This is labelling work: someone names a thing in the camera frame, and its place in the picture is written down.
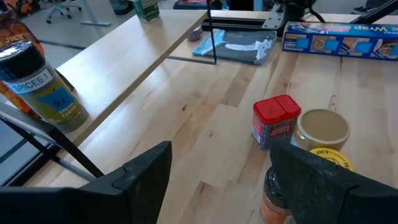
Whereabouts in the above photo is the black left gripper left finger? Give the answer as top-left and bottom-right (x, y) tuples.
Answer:
(0, 141), (173, 224)

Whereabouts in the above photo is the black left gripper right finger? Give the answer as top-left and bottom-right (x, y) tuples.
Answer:
(269, 141), (398, 224)

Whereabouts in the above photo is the yellow lid chili onion jar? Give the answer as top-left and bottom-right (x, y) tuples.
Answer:
(310, 147), (355, 172)

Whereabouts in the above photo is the tan lid furikake jar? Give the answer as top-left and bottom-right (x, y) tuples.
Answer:
(290, 108), (351, 153)

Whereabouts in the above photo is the red lid spice tin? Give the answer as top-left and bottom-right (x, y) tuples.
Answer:
(251, 94), (302, 152)

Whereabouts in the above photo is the thyme jar blue label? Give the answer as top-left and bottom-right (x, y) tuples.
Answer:
(0, 40), (90, 134)

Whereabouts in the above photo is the orange spice jar black lid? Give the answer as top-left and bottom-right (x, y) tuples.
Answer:
(260, 166), (293, 224)

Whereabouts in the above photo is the blue plastic wrap box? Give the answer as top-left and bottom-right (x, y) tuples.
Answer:
(282, 21), (398, 62)

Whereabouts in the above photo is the grey blue folded cloth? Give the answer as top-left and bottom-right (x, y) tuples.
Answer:
(192, 28), (277, 67)

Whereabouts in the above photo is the white desk leg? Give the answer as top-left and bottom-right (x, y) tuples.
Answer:
(73, 0), (112, 27)

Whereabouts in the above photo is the orange taco seasoning bag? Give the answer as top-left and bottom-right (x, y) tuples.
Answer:
(0, 9), (75, 121)

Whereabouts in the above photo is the small patterned bowl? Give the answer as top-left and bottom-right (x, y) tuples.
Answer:
(187, 25), (203, 42)

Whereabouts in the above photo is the green lid spice jar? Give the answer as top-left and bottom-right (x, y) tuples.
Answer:
(132, 0), (161, 24)

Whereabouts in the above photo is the orange black bag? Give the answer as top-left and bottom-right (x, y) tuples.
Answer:
(0, 0), (41, 16)

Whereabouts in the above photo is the black red tool case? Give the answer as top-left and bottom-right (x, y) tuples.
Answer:
(172, 0), (223, 10)

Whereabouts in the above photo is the wooden shelf black metal frame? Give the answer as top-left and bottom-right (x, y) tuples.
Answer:
(0, 8), (218, 187)

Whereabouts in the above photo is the silver metal mounting bracket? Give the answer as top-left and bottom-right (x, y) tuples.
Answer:
(262, 3), (286, 30)

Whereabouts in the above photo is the black metal rig frame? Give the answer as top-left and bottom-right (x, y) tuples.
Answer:
(350, 0), (398, 25)

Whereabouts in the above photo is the black aluminium rail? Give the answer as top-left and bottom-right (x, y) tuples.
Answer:
(201, 17), (268, 32)

